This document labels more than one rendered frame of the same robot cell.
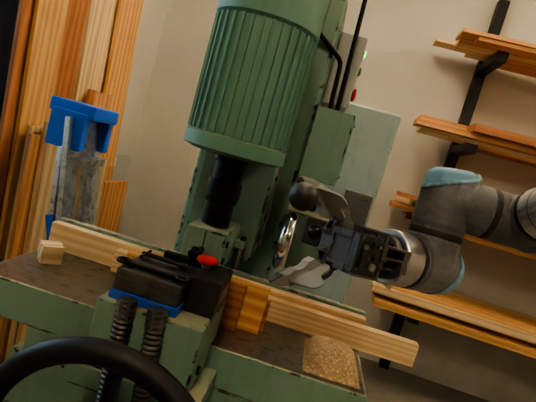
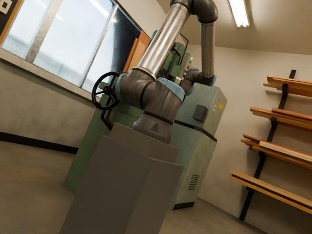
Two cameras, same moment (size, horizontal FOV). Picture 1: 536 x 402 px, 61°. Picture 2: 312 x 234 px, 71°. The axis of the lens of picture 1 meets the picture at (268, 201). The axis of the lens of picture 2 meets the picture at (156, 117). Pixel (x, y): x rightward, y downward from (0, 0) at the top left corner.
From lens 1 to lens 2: 130 cm
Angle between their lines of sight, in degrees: 28
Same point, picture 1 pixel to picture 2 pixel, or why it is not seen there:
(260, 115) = not seen: hidden behind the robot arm
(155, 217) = not seen: hidden behind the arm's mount
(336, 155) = (176, 74)
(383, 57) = (245, 91)
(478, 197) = (195, 71)
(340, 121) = (178, 67)
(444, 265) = (186, 84)
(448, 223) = (188, 76)
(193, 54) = not seen: hidden behind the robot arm
